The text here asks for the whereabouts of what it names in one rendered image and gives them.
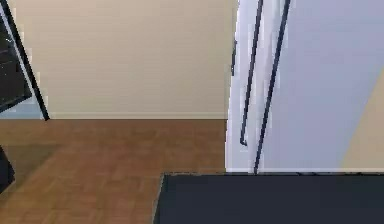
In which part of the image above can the dark grey kitchen counter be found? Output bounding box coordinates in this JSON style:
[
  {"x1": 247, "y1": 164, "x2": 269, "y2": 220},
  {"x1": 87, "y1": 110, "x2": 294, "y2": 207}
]
[{"x1": 152, "y1": 171, "x2": 384, "y2": 224}]

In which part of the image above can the pale grey fridge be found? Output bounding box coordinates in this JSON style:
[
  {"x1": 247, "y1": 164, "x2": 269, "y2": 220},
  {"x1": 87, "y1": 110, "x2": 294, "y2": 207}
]
[{"x1": 225, "y1": 0, "x2": 384, "y2": 174}]

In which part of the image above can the dark rounded object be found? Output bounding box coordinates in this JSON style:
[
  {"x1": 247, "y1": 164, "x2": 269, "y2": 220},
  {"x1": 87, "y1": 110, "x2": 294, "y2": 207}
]
[{"x1": 0, "y1": 145, "x2": 16, "y2": 195}]

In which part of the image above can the short black fridge handle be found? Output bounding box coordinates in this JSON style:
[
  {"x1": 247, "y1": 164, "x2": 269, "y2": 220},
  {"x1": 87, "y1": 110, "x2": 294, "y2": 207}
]
[{"x1": 230, "y1": 39, "x2": 238, "y2": 77}]

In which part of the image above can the black fridge handle bar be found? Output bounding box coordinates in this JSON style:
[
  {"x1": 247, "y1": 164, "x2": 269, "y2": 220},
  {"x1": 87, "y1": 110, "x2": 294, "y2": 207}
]
[{"x1": 239, "y1": 0, "x2": 265, "y2": 147}]

